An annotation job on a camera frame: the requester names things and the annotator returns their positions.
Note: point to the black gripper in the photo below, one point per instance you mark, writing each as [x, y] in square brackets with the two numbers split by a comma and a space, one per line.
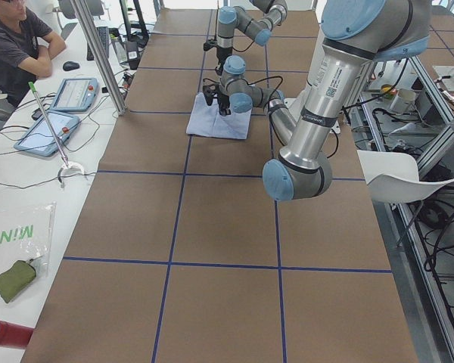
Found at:
[225, 54]
[223, 100]

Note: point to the light blue striped shirt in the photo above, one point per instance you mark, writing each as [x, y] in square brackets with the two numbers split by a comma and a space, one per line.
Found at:
[206, 121]

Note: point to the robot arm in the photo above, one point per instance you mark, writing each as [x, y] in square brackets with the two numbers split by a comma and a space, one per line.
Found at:
[355, 33]
[229, 19]

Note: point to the upper teach pendant tablet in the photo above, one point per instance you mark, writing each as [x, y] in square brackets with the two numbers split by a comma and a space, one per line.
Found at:
[75, 95]

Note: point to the teach pendant tablet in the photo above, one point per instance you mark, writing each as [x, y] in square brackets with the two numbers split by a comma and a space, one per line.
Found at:
[75, 95]
[38, 140]

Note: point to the black computer mouse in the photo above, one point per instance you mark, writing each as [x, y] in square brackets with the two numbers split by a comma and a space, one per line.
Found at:
[70, 65]

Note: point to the lower teach pendant tablet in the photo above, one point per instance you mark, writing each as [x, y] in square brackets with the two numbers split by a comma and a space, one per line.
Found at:
[38, 140]

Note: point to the seated person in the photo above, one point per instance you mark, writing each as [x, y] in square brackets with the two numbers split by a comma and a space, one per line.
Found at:
[27, 47]

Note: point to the clear plastic bag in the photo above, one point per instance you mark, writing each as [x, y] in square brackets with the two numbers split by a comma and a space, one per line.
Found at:
[25, 234]

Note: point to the green fabric pouch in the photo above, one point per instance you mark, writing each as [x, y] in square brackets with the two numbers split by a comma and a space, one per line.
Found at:
[17, 278]

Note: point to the red cylinder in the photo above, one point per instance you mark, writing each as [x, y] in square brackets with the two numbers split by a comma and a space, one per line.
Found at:
[14, 336]

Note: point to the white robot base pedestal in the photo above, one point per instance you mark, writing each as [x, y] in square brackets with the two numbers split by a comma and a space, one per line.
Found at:
[325, 83]

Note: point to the aluminium frame post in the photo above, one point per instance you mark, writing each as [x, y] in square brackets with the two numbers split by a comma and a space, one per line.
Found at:
[84, 16]

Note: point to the green handled reacher stick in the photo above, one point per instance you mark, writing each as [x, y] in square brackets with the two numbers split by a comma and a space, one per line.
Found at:
[67, 164]

